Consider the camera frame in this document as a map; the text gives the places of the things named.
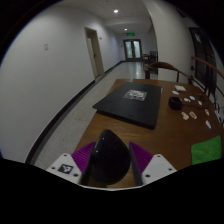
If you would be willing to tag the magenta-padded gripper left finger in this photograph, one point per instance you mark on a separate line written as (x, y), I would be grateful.
(63, 168)

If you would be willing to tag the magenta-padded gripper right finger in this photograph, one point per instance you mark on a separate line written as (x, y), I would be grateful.
(158, 168)

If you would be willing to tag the black computer mouse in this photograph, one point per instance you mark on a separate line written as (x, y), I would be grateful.
(110, 158)

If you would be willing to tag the green mouse pad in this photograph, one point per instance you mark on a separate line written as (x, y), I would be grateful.
(206, 150)

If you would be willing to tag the small tan packet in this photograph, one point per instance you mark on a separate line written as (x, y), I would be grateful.
(185, 115)
(192, 115)

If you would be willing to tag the small black box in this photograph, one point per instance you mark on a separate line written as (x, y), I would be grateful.
(175, 103)

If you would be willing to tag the closed black laptop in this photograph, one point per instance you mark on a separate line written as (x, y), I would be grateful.
(128, 105)

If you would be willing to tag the small white red tag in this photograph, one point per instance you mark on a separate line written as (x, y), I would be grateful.
(207, 112)

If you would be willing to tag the white rectangular card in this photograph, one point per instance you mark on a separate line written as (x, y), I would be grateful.
(218, 116)

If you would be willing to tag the flat white box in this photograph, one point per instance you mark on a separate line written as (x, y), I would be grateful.
(180, 88)

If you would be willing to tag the curved wooden chair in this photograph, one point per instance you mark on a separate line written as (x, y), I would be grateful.
(165, 64)

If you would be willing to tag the open side doorway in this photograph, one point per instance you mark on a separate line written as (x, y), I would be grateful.
(95, 53)

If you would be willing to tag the glass double door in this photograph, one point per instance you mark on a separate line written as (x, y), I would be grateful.
(132, 50)

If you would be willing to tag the green exit sign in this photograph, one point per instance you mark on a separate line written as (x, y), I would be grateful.
(130, 34)

